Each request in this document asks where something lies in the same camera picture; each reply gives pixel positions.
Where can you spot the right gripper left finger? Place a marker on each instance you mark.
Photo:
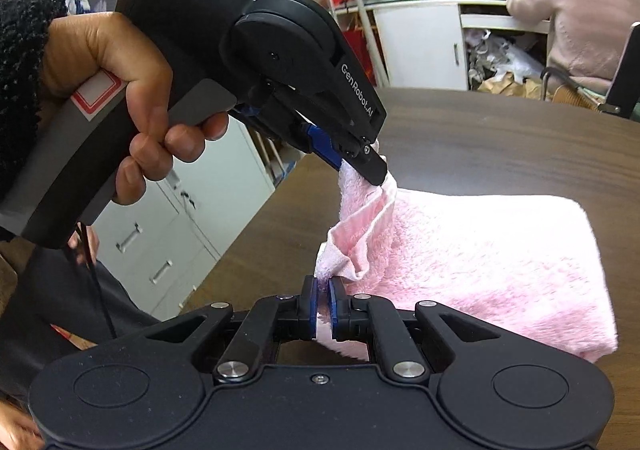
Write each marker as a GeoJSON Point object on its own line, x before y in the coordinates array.
{"type": "Point", "coordinates": [235, 345]}

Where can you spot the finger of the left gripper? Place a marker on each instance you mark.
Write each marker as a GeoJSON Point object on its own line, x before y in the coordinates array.
{"type": "Point", "coordinates": [280, 123]}
{"type": "Point", "coordinates": [353, 140]}

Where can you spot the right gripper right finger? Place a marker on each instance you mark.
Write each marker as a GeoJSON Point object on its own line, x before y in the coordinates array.
{"type": "Point", "coordinates": [404, 344]}

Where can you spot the pink terry towel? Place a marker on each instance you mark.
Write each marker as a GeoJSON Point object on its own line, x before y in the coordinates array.
{"type": "Point", "coordinates": [527, 263]}

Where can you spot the black knit sleeve forearm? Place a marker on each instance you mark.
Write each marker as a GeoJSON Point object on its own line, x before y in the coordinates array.
{"type": "Point", "coordinates": [24, 35]}

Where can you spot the left hand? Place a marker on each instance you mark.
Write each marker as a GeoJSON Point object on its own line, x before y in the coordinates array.
{"type": "Point", "coordinates": [79, 46]}

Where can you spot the grey metal cabinet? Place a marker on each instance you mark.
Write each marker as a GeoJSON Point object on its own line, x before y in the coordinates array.
{"type": "Point", "coordinates": [162, 248]}

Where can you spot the white desk cabinet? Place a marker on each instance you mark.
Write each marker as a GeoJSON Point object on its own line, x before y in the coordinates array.
{"type": "Point", "coordinates": [422, 42]}

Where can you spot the black office chair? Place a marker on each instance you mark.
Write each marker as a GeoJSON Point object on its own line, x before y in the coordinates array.
{"type": "Point", "coordinates": [622, 97]}

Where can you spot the person in pink jacket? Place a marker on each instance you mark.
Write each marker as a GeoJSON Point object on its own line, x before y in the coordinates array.
{"type": "Point", "coordinates": [586, 38]}

